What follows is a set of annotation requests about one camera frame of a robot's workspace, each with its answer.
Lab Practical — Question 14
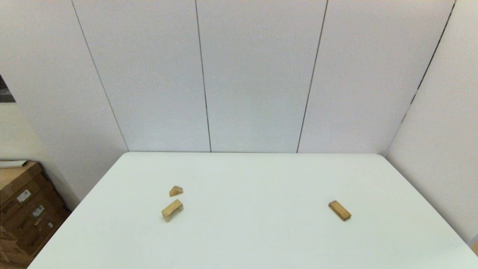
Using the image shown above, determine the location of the low brown cardboard box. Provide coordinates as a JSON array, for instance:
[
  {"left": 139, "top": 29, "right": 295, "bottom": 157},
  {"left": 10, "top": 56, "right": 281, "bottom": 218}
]
[{"left": 0, "top": 224, "right": 34, "bottom": 268}]

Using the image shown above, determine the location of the tall labelled cardboard box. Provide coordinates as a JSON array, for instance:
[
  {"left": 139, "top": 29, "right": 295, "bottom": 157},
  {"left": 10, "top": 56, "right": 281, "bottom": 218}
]
[{"left": 0, "top": 161, "right": 71, "bottom": 259}]

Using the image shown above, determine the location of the arched wooden building block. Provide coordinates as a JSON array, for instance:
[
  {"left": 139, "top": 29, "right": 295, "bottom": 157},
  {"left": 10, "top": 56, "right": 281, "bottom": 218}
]
[{"left": 161, "top": 199, "right": 184, "bottom": 222}]

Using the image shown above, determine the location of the rectangular wooden building block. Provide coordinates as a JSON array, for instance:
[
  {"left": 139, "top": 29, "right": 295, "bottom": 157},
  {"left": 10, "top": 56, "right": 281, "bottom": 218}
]
[{"left": 328, "top": 200, "right": 352, "bottom": 222}]

